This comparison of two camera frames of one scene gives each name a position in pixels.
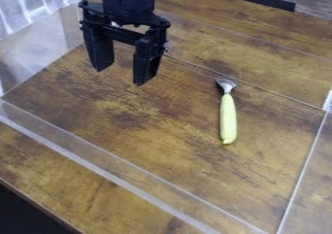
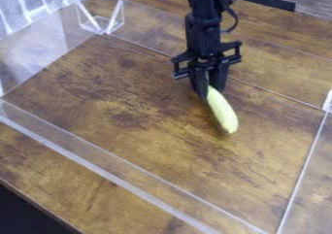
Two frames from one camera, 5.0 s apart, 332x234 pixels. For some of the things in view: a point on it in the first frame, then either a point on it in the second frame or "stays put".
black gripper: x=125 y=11 -> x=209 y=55
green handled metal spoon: x=228 y=111 -> x=221 y=109
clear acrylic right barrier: x=308 y=215 stays put
